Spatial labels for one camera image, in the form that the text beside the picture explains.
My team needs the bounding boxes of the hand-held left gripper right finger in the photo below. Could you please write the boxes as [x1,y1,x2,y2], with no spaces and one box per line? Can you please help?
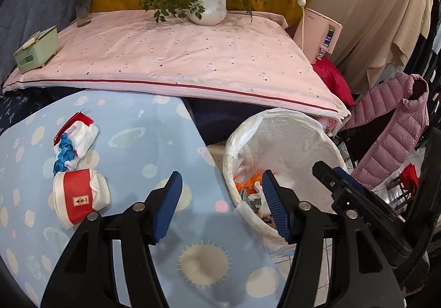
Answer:
[262,170,405,308]

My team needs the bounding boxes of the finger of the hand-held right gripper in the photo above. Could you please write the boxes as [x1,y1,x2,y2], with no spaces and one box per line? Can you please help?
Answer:
[332,167,366,196]
[312,161,349,214]

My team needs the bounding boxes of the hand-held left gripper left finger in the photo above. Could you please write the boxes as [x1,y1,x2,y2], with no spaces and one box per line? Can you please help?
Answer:
[41,171,183,308]

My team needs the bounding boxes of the orange clothing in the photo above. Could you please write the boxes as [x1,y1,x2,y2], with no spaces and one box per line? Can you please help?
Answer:
[234,172,266,193]

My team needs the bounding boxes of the bin with white plastic liner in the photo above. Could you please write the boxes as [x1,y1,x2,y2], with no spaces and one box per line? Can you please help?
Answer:
[223,107,348,257]

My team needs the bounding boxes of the red stool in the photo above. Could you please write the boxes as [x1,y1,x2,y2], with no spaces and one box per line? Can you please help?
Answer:
[388,163,419,195]

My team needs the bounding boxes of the blue planet print blanket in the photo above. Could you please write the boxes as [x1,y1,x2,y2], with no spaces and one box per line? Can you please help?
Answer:
[0,90,297,308]

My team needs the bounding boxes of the pink down jacket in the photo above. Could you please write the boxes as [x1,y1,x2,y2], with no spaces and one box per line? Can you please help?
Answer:
[339,72,429,190]

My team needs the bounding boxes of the red cushion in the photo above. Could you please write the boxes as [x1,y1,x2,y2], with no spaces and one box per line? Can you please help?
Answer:
[312,56,355,106]

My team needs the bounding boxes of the white blue red sock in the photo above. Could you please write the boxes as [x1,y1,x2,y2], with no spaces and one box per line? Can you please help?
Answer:
[53,112,99,169]

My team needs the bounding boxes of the blue twisted band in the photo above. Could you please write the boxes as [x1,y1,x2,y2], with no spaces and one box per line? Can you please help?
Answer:
[53,134,78,177]

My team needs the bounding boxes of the pink countertop appliance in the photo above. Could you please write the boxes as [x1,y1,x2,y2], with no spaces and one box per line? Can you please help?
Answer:
[293,7,343,64]

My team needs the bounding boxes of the dark hanging clothes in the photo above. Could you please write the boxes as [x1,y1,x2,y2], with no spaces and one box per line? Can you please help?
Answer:
[410,1,441,88]

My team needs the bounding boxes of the pink quilted cloth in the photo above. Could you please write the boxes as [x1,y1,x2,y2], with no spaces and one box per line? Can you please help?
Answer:
[2,11,350,119]

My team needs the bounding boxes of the beige curtain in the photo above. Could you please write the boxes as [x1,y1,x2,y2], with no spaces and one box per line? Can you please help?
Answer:
[308,0,433,93]

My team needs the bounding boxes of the dark blue printed cloth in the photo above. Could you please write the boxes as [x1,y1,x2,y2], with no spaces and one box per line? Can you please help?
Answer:
[0,88,83,136]

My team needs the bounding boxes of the green tissue box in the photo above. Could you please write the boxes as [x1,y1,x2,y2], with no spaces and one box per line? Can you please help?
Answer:
[13,26,60,74]

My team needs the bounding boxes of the grey-blue fabric backdrop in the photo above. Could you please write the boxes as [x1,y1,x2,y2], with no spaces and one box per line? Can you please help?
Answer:
[0,0,99,85]

